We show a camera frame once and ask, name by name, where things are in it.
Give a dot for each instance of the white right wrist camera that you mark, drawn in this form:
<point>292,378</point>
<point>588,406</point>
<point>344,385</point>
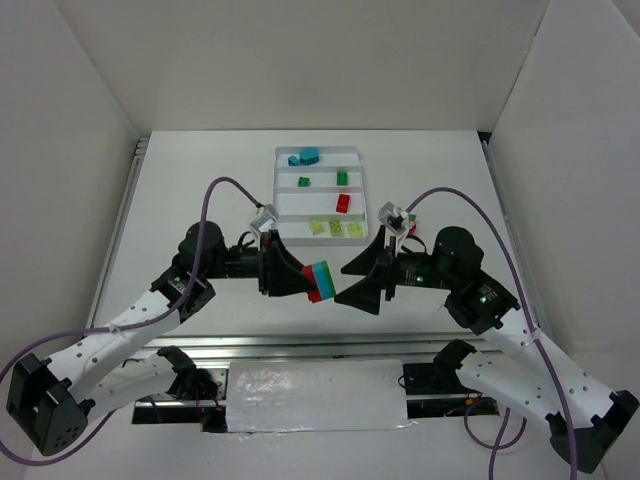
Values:
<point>396,220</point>

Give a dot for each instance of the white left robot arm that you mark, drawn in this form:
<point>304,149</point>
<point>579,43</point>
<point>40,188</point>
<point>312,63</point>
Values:
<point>54,399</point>

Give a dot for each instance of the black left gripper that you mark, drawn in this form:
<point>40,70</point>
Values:
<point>267,263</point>

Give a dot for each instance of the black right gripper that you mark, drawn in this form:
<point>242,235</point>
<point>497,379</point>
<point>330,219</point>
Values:
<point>390,273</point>

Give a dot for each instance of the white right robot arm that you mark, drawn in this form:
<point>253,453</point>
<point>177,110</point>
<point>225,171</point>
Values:
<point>583,417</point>

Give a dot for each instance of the small green lego brick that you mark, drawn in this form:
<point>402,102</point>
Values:
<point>303,182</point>

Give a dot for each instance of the teal flower face lego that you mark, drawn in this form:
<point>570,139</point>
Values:
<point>309,156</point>

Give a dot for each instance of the red flower lego with green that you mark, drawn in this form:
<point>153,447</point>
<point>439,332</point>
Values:
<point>412,219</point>

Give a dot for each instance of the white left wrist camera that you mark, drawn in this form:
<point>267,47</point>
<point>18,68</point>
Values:
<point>265,219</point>

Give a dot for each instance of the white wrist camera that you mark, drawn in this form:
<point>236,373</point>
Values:
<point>396,220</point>
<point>265,219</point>

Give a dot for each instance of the white divided sorting tray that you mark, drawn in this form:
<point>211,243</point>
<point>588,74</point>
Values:
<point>297,206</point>

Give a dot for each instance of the red teal lego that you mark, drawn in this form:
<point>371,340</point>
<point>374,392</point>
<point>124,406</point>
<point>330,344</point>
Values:
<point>319,273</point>

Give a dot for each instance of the yellow-green lego brick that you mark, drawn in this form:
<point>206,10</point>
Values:
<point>335,228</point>
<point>316,227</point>
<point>355,230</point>

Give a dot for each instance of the red curved lego brick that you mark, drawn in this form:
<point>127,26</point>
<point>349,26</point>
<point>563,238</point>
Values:
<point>343,203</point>

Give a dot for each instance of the aluminium front rail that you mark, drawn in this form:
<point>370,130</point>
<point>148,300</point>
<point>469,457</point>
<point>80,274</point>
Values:
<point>315,346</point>

